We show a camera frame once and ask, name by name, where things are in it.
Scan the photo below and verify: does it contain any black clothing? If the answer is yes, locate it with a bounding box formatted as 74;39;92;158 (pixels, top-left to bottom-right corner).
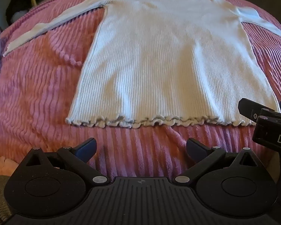
5;0;49;26

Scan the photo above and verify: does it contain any peach fuzzy cloth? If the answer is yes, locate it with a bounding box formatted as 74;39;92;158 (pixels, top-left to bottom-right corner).
0;156;17;177

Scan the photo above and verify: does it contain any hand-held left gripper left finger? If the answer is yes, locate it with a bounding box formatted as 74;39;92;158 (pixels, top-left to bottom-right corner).
23;138;110;185

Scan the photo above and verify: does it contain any pink ribbed fleece blanket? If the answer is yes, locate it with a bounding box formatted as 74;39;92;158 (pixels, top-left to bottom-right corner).
0;0;281;185

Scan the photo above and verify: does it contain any white ribbed knit sweater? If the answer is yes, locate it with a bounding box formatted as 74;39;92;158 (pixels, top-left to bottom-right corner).
2;0;281;130

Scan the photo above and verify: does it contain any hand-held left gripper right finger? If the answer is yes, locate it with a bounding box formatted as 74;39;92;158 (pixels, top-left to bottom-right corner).
175;138;260;185

